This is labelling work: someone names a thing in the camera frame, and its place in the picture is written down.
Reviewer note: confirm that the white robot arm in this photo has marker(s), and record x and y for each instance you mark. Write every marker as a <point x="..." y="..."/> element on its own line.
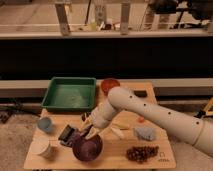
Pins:
<point x="191" y="130"/>

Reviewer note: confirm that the blue grey cloth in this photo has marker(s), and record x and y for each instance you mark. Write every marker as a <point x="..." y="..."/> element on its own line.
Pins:
<point x="146" y="133"/>

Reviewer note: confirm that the small dark metal cup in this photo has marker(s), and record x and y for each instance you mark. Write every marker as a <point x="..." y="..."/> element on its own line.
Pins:
<point x="85" y="116"/>

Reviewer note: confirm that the small blue cup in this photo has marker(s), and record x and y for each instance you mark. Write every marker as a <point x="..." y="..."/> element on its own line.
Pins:
<point x="45" y="124"/>

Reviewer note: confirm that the purple bowl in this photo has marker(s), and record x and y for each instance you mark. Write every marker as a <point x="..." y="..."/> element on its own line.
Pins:
<point x="87" y="150"/>

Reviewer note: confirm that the white cup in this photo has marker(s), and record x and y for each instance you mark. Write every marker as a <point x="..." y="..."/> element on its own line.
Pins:
<point x="41" y="147"/>

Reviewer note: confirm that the dark grape bunch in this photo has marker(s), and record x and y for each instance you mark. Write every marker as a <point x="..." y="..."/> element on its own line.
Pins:
<point x="141" y="154"/>

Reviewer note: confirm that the green plastic tray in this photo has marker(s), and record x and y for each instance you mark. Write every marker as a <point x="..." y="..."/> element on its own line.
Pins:
<point x="70" y="94"/>

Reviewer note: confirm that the black rectangular block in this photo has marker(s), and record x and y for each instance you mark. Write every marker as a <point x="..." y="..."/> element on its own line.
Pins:
<point x="140" y="93"/>

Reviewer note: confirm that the red chili pepper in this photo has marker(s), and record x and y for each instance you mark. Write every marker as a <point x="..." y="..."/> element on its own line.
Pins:
<point x="141" y="119"/>

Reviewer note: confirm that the red bowl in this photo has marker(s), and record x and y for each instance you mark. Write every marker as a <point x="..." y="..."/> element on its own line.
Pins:
<point x="108" y="84"/>

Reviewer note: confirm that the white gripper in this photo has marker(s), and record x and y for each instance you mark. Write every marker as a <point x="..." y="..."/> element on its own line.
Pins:
<point x="100" y="118"/>

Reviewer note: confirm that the black brush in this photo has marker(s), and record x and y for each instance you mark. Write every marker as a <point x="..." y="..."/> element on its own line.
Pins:
<point x="69" y="135"/>

